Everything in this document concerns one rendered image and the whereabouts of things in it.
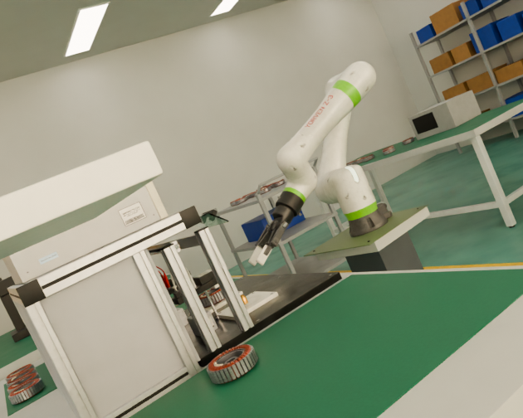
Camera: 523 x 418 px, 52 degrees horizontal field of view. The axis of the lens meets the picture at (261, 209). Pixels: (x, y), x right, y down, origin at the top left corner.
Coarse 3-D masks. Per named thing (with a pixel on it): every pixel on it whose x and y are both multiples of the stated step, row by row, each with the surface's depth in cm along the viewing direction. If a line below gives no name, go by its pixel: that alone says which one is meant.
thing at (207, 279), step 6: (210, 270) 153; (198, 276) 152; (204, 276) 150; (210, 276) 151; (198, 282) 151; (204, 282) 150; (210, 282) 150; (216, 282) 151; (198, 288) 148; (204, 288) 149; (210, 288) 155; (216, 288) 151; (174, 300) 148; (180, 300) 146
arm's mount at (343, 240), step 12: (396, 216) 199; (408, 216) 190; (348, 228) 218; (384, 228) 188; (336, 240) 205; (348, 240) 196; (360, 240) 187; (372, 240) 179; (312, 252) 202; (324, 252) 194
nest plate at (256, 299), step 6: (252, 294) 164; (258, 294) 161; (264, 294) 158; (270, 294) 155; (276, 294) 155; (252, 300) 157; (258, 300) 154; (264, 300) 153; (246, 306) 154; (252, 306) 151; (258, 306) 152; (222, 312) 160; (228, 312) 156; (228, 318) 153; (234, 318) 149
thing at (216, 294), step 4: (204, 292) 182; (208, 292) 182; (212, 292) 182; (216, 292) 175; (220, 292) 175; (200, 296) 180; (204, 296) 176; (212, 296) 174; (216, 296) 174; (220, 296) 175; (204, 300) 174; (212, 300) 174; (216, 300) 175; (220, 300) 174; (204, 304) 174; (208, 304) 174
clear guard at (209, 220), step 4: (208, 212) 179; (200, 216) 177; (204, 216) 184; (208, 216) 182; (212, 216) 181; (216, 216) 180; (204, 220) 189; (208, 220) 187; (212, 220) 186; (216, 220) 184; (220, 220) 182; (224, 220) 181; (200, 224) 197; (204, 224) 195; (208, 224) 193; (212, 224) 192; (216, 224) 190
